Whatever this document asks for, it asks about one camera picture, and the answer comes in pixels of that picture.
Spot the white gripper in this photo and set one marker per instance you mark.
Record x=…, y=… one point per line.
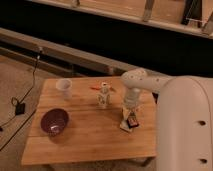
x=129, y=109

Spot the purple bowl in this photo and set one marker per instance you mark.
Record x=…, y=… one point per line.
x=54, y=121

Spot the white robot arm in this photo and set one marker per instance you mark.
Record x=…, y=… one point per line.
x=184, y=118

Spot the white paper cup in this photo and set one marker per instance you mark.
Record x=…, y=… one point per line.
x=64, y=86

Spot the black power adapter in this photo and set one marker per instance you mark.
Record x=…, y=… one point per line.
x=20, y=109

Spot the wooden table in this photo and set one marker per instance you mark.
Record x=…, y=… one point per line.
x=92, y=132

